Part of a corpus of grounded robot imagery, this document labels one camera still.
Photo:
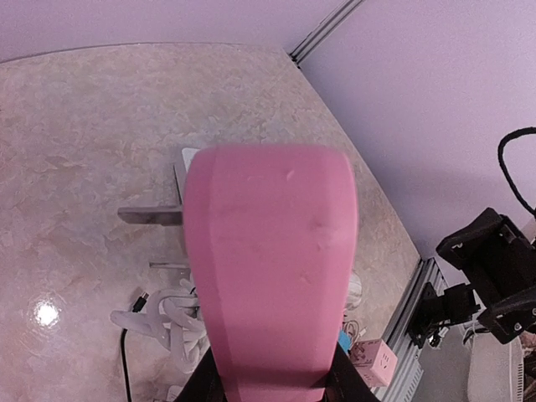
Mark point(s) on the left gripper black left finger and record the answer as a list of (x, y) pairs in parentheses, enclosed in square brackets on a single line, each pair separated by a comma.
[(204, 385)]

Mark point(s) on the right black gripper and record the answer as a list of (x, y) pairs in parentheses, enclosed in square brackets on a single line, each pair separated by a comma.
[(499, 262)]

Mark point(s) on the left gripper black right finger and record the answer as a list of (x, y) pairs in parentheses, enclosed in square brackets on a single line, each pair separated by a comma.
[(343, 383)]

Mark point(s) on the pink cube socket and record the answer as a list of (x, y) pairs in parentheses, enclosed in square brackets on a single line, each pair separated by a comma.
[(375, 362)]

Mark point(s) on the blue plug adapter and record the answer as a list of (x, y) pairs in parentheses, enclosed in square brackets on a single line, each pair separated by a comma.
[(344, 341)]

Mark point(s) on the pink triangular socket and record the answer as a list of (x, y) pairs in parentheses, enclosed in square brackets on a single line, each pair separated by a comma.
[(270, 233)]

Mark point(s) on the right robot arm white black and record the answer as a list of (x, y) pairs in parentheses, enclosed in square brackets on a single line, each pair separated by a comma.
[(496, 369)]

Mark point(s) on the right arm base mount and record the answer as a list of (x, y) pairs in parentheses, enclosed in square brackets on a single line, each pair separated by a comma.
[(455, 306)]

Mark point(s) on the front aluminium rail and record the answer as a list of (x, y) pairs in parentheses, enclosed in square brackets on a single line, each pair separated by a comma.
[(408, 372)]

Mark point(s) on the right aluminium frame post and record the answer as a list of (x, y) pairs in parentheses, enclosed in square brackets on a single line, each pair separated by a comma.
[(323, 30)]

